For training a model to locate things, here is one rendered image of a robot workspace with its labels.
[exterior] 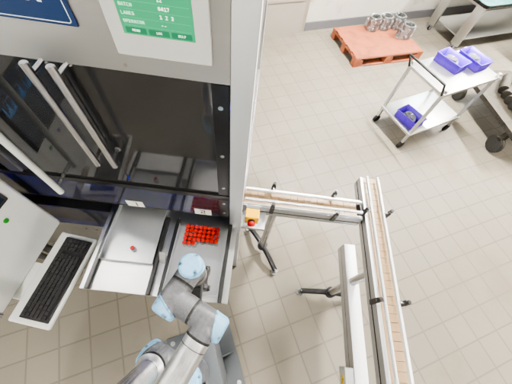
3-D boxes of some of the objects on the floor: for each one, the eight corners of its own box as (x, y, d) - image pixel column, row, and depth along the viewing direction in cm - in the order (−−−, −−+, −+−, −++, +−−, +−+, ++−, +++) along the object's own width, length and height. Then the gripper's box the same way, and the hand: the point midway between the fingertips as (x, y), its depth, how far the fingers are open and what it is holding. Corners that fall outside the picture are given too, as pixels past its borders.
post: (230, 257, 225) (236, -93, 43) (237, 258, 226) (272, -87, 44) (228, 265, 222) (231, -79, 40) (236, 266, 222) (270, -73, 40)
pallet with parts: (389, 29, 434) (401, 7, 406) (420, 59, 398) (434, 38, 370) (328, 36, 407) (335, 14, 378) (354, 70, 371) (365, 47, 342)
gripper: (211, 262, 94) (214, 275, 112) (186, 258, 94) (193, 272, 112) (206, 287, 90) (210, 296, 108) (180, 283, 90) (188, 293, 108)
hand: (200, 290), depth 108 cm, fingers closed
